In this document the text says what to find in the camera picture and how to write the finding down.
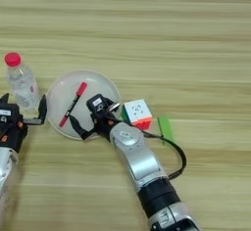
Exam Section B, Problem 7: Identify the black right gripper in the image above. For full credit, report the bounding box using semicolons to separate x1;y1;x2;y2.
69;97;123;142

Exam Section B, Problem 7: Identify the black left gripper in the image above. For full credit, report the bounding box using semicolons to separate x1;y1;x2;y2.
0;92;48;154

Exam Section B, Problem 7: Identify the clear bottle with red cap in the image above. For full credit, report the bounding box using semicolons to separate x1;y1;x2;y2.
4;52;41;112

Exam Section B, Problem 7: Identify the red and black marker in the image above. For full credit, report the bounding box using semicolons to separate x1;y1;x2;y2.
58;81;88;128

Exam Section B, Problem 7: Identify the round beige plate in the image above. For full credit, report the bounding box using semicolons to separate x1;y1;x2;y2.
46;69;123;141

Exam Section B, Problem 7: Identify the colourful puzzle cube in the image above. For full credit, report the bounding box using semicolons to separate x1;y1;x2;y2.
121;98;154;131

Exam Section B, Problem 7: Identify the green block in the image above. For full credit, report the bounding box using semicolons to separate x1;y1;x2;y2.
157;115;175;145

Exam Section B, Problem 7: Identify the right gripper labelled black box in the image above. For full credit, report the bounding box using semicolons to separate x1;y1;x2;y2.
85;93;111;120

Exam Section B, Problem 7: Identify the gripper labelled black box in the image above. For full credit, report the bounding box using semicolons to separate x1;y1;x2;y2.
85;93;111;120
0;103;21;125

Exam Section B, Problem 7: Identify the left gripper labelled black box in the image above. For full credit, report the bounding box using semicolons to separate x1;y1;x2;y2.
0;103;21;125

